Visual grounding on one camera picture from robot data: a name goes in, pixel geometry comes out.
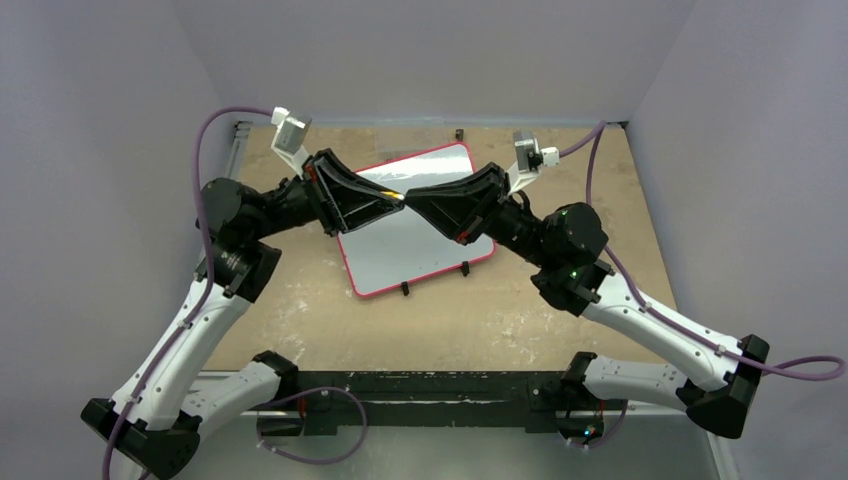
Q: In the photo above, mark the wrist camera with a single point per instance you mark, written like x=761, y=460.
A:
x=291, y=131
x=530, y=159

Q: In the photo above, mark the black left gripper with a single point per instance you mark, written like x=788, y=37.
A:
x=346, y=213

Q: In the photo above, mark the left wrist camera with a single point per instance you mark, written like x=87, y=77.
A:
x=291, y=131

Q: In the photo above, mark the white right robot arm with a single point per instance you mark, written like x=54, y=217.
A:
x=709, y=376

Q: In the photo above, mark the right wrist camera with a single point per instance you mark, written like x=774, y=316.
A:
x=530, y=159

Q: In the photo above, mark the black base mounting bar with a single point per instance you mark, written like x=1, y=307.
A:
x=534, y=401

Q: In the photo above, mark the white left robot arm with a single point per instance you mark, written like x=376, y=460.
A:
x=155, y=420

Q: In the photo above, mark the red framed whiteboard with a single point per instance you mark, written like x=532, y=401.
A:
x=403, y=247

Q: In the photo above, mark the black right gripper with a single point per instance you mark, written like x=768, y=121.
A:
x=485, y=206

